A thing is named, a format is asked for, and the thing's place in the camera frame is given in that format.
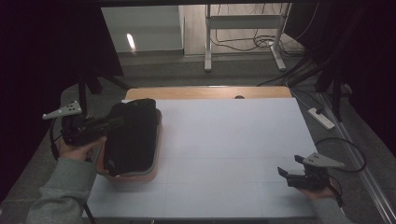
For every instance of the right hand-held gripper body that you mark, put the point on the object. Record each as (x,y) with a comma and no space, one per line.
(306,180)

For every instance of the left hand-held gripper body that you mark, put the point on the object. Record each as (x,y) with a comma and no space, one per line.
(81,133)

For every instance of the black pants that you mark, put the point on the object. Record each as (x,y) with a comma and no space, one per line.
(134,140)

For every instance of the pink storage bin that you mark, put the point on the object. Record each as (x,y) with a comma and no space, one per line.
(134,178)

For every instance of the person's left hand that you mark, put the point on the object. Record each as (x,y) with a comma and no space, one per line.
(77,152)

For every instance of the person's right hand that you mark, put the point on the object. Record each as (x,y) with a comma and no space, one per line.
(320,193)

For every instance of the black metal stand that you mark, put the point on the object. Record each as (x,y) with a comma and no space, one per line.
(336,93)
(82,93)

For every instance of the white power strip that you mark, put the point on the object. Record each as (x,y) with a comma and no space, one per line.
(321,118)

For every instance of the white table sheet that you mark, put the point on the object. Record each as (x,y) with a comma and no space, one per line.
(224,140)

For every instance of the black curtain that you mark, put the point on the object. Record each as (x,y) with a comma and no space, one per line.
(367,62)
(46,62)

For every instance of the white cabinet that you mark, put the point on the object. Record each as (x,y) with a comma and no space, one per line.
(146,29)

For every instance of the white desk frame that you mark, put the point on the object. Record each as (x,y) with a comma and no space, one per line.
(246,21)

